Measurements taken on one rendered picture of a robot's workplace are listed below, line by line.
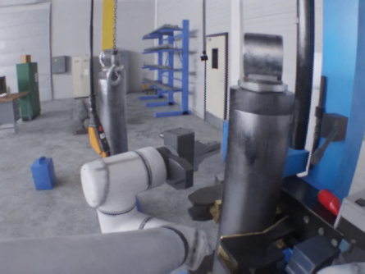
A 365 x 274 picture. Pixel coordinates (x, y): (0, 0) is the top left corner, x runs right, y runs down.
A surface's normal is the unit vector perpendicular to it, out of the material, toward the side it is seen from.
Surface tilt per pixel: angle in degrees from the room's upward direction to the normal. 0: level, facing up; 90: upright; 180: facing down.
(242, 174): 90
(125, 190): 90
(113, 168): 40
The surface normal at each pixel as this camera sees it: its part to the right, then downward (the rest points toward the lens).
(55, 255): 0.63, -0.77
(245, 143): -0.64, 0.24
